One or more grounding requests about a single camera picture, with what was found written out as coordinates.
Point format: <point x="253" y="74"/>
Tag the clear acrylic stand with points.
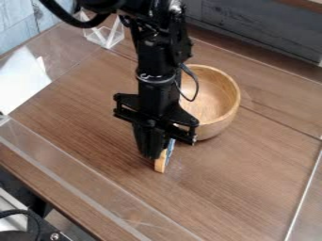
<point x="106" y="35"/>

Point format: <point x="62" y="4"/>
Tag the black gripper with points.
<point x="157" y="116"/>

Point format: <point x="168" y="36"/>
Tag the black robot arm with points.
<point x="164" y="47"/>

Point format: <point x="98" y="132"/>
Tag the brown wooden bowl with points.
<point x="217" y="103"/>

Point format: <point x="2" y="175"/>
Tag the black metal bracket with screw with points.
<point x="43" y="231"/>

